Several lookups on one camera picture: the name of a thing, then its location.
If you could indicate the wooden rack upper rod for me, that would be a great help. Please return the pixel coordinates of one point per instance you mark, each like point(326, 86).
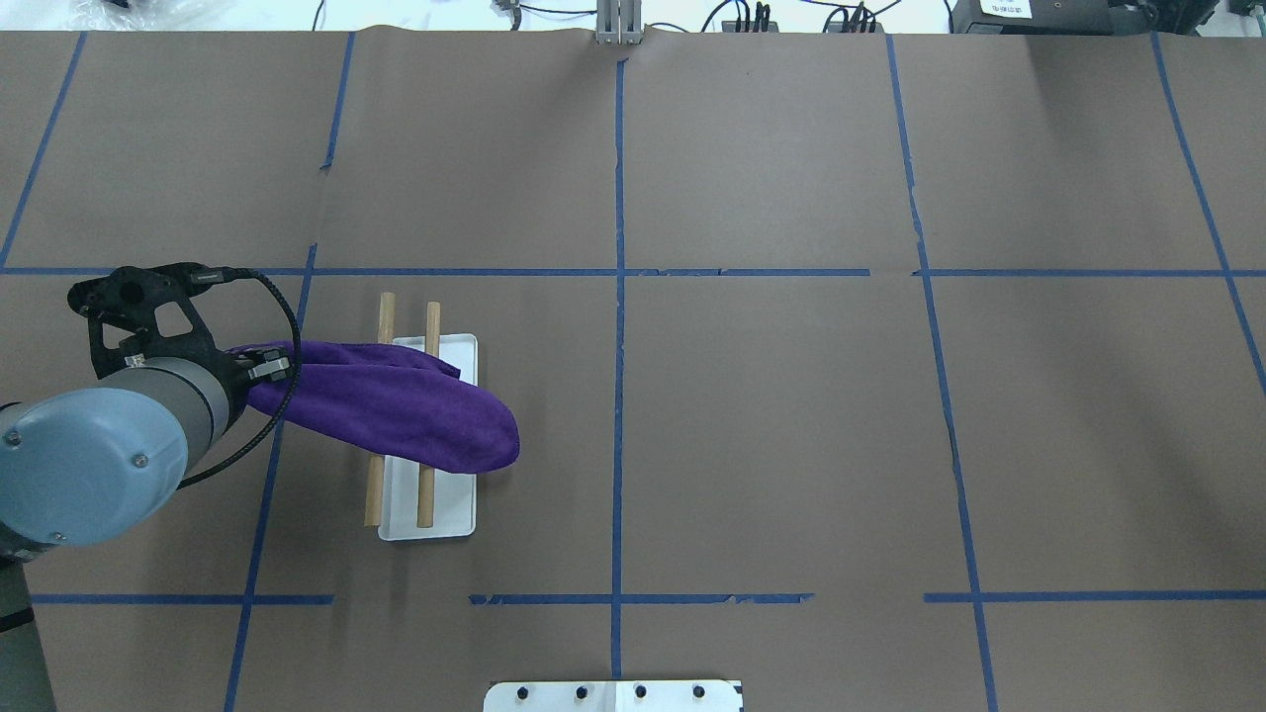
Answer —
point(373, 504)

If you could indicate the white rack base tray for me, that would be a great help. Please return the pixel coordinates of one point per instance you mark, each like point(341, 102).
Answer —
point(454, 500)

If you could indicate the wooden rack lower rod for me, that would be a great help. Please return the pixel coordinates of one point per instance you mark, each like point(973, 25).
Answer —
point(426, 475)

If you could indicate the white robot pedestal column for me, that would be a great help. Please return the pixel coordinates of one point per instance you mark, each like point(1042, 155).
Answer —
point(616, 695)

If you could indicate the black power box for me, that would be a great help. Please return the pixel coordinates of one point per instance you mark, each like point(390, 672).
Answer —
point(1079, 18)

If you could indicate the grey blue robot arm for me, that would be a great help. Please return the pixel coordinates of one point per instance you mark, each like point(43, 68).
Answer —
point(88, 465)

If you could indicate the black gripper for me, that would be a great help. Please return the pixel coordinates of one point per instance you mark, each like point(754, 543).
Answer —
point(237, 388)

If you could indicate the aluminium frame post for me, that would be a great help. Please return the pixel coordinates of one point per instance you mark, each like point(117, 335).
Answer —
point(619, 22)

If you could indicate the wooden rack rod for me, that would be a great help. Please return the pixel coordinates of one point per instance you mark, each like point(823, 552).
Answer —
point(373, 504)
point(426, 475)

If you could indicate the purple towel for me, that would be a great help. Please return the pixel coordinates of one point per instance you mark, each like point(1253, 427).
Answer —
point(394, 401)

